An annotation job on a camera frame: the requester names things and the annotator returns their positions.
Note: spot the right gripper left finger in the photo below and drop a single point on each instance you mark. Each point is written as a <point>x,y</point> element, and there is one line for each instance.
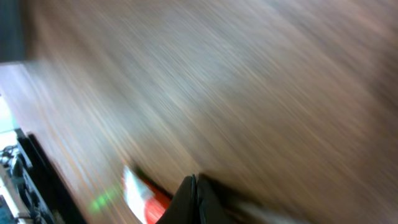
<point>182,209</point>

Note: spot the black mounting rail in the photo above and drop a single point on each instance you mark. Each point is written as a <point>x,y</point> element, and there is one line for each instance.
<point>43,190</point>

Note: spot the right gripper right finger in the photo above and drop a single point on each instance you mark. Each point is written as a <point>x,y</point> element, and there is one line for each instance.
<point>210,210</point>

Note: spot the red stick snack packet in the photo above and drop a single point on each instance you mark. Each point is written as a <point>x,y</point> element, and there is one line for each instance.
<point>145,200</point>

